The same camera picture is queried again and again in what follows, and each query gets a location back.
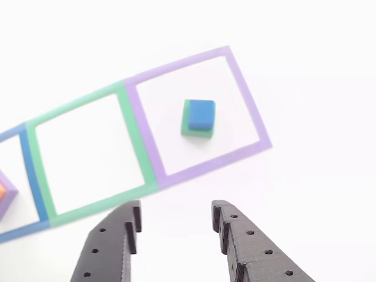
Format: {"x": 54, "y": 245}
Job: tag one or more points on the large purple cube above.
{"x": 8, "y": 194}

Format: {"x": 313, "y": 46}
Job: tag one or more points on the orange cube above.
{"x": 1, "y": 191}

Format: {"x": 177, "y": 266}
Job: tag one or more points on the green cube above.
{"x": 184, "y": 129}

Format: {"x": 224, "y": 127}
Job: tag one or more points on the small blue cube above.
{"x": 201, "y": 114}

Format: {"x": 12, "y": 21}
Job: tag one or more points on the blue tape square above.
{"x": 32, "y": 176}

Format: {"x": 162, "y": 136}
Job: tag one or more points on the green tape square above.
{"x": 138, "y": 141}

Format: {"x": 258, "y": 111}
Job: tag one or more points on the purple tape square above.
{"x": 144, "y": 132}

